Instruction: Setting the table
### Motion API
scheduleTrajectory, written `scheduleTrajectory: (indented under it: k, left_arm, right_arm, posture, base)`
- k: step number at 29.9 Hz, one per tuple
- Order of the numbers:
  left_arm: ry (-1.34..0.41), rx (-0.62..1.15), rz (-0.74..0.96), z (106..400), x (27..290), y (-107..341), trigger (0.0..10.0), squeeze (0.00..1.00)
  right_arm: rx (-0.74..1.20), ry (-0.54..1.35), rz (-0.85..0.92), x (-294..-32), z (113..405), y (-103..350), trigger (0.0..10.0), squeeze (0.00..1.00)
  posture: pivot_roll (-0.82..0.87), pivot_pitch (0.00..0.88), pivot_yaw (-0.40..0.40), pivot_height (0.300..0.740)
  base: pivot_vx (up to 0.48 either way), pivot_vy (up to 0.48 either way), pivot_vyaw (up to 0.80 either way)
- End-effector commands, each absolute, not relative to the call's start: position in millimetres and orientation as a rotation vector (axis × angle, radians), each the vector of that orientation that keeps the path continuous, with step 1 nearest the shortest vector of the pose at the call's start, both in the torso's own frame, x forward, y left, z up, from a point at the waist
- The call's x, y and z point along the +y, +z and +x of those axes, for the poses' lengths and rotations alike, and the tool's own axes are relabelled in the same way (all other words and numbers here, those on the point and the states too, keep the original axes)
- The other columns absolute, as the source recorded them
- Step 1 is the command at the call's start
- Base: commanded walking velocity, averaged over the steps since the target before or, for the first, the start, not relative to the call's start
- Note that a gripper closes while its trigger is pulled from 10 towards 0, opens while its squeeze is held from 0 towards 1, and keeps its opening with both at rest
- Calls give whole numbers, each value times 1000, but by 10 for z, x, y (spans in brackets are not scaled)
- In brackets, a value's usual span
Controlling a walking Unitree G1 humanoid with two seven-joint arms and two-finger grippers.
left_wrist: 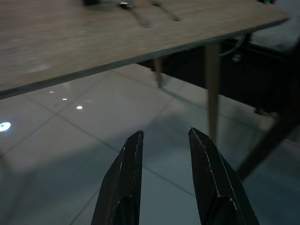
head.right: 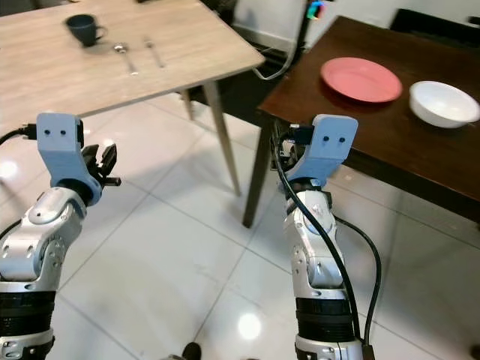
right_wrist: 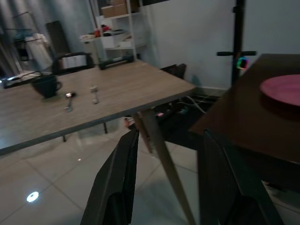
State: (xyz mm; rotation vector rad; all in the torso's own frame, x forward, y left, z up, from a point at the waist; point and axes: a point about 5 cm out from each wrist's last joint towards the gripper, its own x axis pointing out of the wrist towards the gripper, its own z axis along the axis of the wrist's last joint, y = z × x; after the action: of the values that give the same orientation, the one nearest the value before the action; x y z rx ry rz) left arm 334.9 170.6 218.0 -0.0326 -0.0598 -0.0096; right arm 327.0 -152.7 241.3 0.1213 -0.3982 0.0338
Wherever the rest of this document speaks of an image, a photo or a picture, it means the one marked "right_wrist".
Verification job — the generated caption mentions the black ribbed panel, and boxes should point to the black ribbed panel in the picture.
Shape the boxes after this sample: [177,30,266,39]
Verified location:
[45,21,71,57]

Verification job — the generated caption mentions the white cable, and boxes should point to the white cable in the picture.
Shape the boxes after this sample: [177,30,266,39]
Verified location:
[184,95,207,113]

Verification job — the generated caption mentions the red round plate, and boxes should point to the red round plate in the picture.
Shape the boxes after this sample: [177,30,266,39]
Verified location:
[260,74,300,107]

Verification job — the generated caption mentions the clothes rack with garments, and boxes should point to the clothes rack with garments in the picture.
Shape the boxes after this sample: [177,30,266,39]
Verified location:
[13,32,53,69]

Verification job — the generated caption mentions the black power strip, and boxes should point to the black power strip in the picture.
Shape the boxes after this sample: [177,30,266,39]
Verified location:
[154,105,188,121]

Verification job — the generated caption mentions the dark cup with handle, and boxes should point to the dark cup with handle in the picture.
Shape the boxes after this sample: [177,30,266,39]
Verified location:
[31,75,64,99]

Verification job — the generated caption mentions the brown cardboard box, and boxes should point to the brown cardboard box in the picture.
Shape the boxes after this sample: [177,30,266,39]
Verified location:
[101,3,128,19]

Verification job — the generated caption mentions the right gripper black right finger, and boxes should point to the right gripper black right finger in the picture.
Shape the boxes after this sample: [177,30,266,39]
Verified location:
[197,128,285,225]

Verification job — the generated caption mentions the dark brown side table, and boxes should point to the dark brown side table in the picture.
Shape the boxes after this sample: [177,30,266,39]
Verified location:
[187,53,300,189]

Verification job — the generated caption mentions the small silver metal utensil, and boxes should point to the small silver metal utensil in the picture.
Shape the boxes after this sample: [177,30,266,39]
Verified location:
[64,92,77,113]

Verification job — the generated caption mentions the wooden table leg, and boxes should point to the wooden table leg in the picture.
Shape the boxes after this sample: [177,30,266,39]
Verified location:
[133,108,196,225]

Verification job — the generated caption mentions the black handheld controller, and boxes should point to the black handheld controller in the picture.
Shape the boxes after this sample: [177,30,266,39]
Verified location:
[98,54,136,71]

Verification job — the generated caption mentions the black metal stand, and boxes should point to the black metal stand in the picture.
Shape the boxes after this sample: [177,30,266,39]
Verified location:
[216,0,257,88]

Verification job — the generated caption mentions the small glowing rainbow gadget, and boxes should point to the small glowing rainbow gadget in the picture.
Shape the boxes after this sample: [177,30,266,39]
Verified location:
[235,56,249,70]

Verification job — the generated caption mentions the white paper sheets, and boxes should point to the white paper sheets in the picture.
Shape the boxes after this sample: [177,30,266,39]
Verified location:
[61,55,85,68]

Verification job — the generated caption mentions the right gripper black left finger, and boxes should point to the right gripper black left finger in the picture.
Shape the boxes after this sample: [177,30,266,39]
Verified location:
[80,128,141,225]

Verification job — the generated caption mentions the black low chair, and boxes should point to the black low chair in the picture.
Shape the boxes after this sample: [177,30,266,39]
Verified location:
[160,63,188,78]

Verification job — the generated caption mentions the white shelf unit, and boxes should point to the white shelf unit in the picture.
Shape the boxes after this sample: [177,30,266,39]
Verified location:
[79,0,151,62]

